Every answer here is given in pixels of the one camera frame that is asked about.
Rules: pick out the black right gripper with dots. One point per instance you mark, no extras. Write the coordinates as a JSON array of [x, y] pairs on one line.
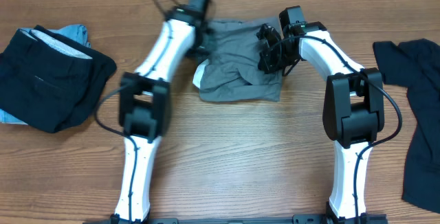
[[269, 58]]

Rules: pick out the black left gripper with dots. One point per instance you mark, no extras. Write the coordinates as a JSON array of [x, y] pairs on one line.
[[205, 40]]

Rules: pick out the grey shorts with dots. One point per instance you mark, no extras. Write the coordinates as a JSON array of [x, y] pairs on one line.
[[229, 71]]

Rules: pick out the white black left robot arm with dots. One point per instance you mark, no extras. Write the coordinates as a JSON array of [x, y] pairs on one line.
[[145, 105]]

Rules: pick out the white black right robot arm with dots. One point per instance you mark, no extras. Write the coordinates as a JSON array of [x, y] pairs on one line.
[[353, 110]]

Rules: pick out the light blue jeans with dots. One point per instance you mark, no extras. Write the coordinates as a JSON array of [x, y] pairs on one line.
[[75, 32]]

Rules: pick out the dark teal t-shirt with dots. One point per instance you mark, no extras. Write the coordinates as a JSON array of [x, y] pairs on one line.
[[415, 66]]

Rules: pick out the folded black shorts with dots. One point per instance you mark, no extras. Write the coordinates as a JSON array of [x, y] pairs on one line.
[[50, 81]]

